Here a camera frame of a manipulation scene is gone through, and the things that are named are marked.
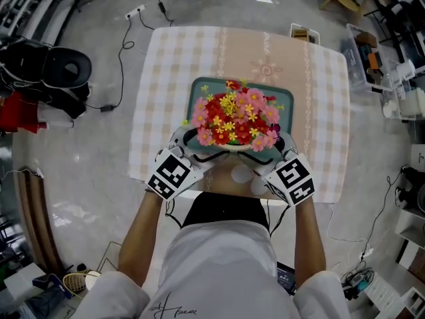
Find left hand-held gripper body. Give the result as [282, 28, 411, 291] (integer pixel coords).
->
[145, 140, 205, 201]

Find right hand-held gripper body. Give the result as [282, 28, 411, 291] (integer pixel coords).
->
[262, 148, 315, 207]

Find flower pot with colourful flowers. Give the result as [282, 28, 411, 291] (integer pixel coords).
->
[181, 77, 286, 153]

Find green tray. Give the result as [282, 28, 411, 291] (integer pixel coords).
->
[186, 76, 295, 156]

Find person's left forearm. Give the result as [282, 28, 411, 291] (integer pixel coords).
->
[118, 189, 169, 287]

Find person's right forearm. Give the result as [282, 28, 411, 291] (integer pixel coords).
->
[294, 196, 328, 288]

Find person's black shorts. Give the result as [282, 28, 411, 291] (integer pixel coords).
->
[181, 191, 270, 229]

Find table with checked tablecloth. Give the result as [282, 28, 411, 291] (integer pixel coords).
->
[127, 26, 351, 205]

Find black smartphone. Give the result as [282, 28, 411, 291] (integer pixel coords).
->
[277, 263, 296, 295]

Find person's white shirt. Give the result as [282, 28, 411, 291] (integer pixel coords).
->
[71, 219, 351, 319]

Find white basket with wooden blocks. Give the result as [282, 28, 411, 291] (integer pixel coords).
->
[290, 23, 321, 45]

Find clear storage bin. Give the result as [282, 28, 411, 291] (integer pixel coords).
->
[340, 23, 392, 94]

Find white cube shelf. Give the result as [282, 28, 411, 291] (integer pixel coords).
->
[395, 208, 425, 249]

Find black oval padded device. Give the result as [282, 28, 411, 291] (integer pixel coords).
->
[41, 47, 92, 89]

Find white round appliance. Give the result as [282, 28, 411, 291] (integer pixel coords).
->
[400, 88, 425, 116]

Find white electric kettle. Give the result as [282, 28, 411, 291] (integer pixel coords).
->
[396, 59, 416, 79]

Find white drawer cabinet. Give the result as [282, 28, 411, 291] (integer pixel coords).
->
[363, 270, 425, 319]

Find brown wooden bench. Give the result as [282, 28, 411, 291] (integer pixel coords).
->
[15, 167, 64, 275]

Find dark blue stool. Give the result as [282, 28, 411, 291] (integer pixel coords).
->
[32, 272, 72, 300]

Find white box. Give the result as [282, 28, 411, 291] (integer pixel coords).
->
[3, 263, 46, 298]

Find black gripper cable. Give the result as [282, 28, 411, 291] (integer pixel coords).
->
[165, 197, 183, 229]
[268, 200, 290, 237]

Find black power adapter cable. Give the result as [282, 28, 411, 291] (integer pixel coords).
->
[157, 0, 175, 23]
[84, 11, 136, 114]

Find tangle of chargers and cables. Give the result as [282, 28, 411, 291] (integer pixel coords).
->
[341, 267, 376, 300]

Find gold wire chair white seat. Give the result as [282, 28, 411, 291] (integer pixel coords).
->
[62, 241, 124, 295]

